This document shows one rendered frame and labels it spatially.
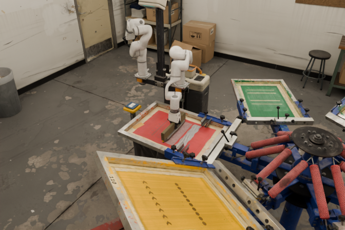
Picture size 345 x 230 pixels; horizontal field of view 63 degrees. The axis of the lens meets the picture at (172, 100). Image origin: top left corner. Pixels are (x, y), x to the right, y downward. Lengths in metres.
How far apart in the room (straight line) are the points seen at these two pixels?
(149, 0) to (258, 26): 3.68
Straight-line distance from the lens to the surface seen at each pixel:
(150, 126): 2.52
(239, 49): 6.11
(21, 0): 5.30
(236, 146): 2.22
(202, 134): 2.42
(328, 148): 1.98
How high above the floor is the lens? 2.47
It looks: 32 degrees down
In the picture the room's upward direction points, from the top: 1 degrees counter-clockwise
